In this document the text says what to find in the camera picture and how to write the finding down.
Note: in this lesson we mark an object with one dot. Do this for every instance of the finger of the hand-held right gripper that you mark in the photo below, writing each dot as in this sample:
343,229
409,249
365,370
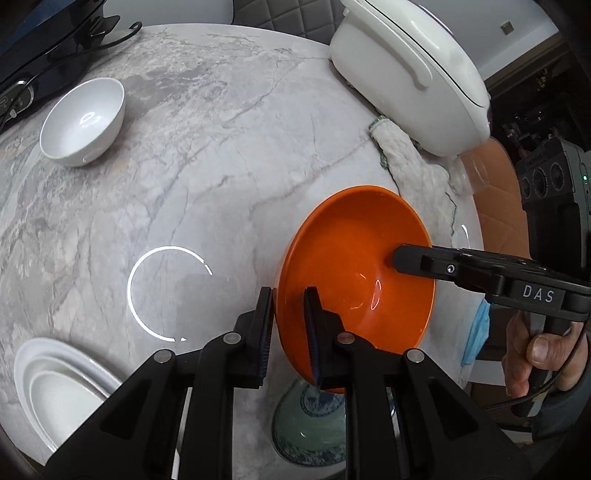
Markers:
425,263

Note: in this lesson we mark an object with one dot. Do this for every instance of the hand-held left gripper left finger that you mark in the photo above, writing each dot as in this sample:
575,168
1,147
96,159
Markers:
265,337

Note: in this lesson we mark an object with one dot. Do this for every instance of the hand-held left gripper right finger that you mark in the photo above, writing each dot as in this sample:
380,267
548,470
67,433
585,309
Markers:
314,341

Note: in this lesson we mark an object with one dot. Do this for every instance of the orange bowl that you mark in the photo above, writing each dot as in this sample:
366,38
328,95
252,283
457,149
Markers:
351,240

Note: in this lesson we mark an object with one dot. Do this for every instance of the blue patterned green bowl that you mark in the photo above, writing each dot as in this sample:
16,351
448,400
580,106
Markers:
318,429

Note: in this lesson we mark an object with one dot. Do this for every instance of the large white plate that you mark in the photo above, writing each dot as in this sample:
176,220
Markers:
23,392

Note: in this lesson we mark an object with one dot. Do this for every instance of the person's right hand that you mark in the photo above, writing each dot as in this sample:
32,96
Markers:
542,350

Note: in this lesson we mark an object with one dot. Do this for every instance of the orange chair seat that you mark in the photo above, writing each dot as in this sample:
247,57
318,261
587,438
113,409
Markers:
503,217

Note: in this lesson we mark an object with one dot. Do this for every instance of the blue face mask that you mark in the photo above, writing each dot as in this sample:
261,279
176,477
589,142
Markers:
478,332

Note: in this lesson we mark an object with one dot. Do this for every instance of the clear glass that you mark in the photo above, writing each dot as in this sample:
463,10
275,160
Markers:
471,171

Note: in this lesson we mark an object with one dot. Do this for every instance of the white cloth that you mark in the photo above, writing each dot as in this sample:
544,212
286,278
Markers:
406,157

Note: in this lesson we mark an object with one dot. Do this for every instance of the white purple rice cooker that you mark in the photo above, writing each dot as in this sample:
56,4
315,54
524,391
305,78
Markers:
401,55

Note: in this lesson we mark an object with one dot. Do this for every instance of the dark grey quilted chair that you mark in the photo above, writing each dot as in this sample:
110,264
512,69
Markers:
295,18

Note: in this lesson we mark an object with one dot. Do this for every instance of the white bowl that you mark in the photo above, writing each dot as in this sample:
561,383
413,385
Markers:
78,124

